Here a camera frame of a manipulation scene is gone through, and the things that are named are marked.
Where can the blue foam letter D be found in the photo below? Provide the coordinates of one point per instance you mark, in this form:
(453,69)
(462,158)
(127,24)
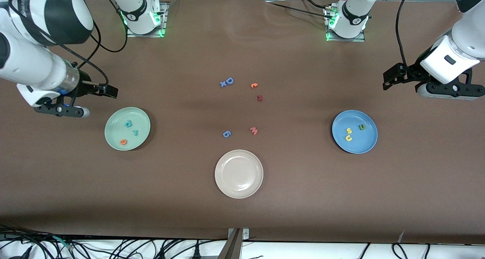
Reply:
(229,81)

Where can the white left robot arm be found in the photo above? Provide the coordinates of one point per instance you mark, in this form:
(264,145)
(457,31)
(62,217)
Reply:
(466,35)

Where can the blue foam digit six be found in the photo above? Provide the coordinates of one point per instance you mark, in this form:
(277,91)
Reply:
(226,134)

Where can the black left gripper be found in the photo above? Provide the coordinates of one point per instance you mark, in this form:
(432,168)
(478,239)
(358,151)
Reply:
(411,72)

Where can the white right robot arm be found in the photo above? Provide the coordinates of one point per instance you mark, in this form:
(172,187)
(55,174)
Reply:
(30,62)

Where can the teal foam letter b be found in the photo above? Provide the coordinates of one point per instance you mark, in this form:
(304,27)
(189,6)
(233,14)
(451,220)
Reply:
(129,124)

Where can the blue plate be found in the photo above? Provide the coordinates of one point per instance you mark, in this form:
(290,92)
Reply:
(360,141)

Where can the yellow foam letter u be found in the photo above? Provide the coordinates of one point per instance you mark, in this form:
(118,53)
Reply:
(348,138)

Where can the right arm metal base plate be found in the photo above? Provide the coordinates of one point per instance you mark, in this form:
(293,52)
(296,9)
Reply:
(164,20)

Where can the small grey tape tag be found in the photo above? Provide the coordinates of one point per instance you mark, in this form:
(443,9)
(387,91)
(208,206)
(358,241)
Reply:
(401,237)

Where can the beige plate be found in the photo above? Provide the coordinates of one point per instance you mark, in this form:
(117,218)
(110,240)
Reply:
(238,174)

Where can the light green plate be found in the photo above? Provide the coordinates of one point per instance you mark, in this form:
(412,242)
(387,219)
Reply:
(121,128)

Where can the black power plug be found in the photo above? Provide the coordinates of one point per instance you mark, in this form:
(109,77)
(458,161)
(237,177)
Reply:
(196,252)

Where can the pink foam letter m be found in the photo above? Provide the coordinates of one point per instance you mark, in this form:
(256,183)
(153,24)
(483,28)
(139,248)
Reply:
(254,131)

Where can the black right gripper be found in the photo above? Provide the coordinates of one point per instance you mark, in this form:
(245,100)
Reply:
(85,85)

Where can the small metal bracket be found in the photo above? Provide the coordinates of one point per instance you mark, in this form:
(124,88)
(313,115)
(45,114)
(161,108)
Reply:
(246,234)

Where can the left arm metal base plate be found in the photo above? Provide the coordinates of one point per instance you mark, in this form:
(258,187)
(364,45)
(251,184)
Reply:
(360,38)

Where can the aluminium profile bar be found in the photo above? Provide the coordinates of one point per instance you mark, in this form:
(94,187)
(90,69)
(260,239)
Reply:
(232,247)

